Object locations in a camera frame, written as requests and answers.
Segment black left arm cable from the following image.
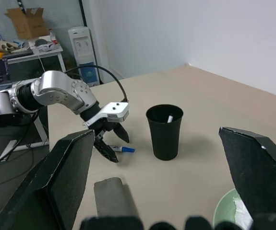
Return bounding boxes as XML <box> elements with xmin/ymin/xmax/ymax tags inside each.
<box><xmin>64</xmin><ymin>65</ymin><xmax>130</xmax><ymax>103</ymax></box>

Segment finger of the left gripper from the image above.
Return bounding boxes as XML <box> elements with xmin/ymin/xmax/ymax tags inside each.
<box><xmin>113</xmin><ymin>122</ymin><xmax>131</xmax><ymax>144</ymax></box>
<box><xmin>93</xmin><ymin>137</ymin><xmax>119</xmax><ymax>164</ymax></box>

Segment white bottle red label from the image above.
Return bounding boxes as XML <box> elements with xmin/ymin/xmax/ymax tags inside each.
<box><xmin>48</xmin><ymin>28</ymin><xmax>58</xmax><ymax>46</ymax></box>

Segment white water dispenser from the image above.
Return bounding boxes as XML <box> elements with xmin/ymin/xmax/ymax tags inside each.
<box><xmin>68</xmin><ymin>26</ymin><xmax>101</xmax><ymax>87</ymax></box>

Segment light green plate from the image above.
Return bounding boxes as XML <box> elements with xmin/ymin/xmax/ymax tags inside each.
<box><xmin>212</xmin><ymin>188</ymin><xmax>253</xmax><ymax>230</ymax></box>

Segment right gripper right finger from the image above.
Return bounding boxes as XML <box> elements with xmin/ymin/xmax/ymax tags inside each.
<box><xmin>218</xmin><ymin>126</ymin><xmax>276</xmax><ymax>218</ymax></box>

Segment white metal side desk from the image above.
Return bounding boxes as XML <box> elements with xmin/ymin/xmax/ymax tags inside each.
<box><xmin>0</xmin><ymin>45</ymin><xmax>66</xmax><ymax>161</ymax></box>

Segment cardboard tubes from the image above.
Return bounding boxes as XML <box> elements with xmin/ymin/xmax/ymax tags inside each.
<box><xmin>0</xmin><ymin>37</ymin><xmax>24</xmax><ymax>52</ymax></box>

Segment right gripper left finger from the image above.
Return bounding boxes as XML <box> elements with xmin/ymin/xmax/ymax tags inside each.
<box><xmin>0</xmin><ymin>129</ymin><xmax>96</xmax><ymax>230</ymax></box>

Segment black floor cable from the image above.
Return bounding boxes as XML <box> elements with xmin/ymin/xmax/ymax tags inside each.
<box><xmin>0</xmin><ymin>112</ymin><xmax>40</xmax><ymax>171</ymax></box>

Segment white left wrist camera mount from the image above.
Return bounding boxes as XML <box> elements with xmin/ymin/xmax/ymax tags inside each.
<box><xmin>82</xmin><ymin>102</ymin><xmax>130</xmax><ymax>127</ymax></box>

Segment blue capped whiteboard marker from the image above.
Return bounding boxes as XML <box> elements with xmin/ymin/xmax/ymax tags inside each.
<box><xmin>108</xmin><ymin>144</ymin><xmax>136</xmax><ymax>153</ymax></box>

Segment grey translucent glasses case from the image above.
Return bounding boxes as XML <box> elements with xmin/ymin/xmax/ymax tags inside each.
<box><xmin>94</xmin><ymin>177</ymin><xmax>138</xmax><ymax>218</ymax></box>

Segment open cardboard box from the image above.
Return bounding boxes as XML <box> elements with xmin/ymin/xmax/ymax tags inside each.
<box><xmin>5</xmin><ymin>7</ymin><xmax>48</xmax><ymax>40</ymax></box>

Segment white tissue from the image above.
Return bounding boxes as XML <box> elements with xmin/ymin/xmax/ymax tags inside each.
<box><xmin>232</xmin><ymin>195</ymin><xmax>253</xmax><ymax>227</ymax></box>

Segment black plastic cup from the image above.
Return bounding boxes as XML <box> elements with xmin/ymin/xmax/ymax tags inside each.
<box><xmin>145</xmin><ymin>103</ymin><xmax>184</xmax><ymax>161</ymax></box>

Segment white grey headset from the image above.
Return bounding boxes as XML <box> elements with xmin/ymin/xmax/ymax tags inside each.
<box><xmin>34</xmin><ymin>38</ymin><xmax>57</xmax><ymax>52</ymax></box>

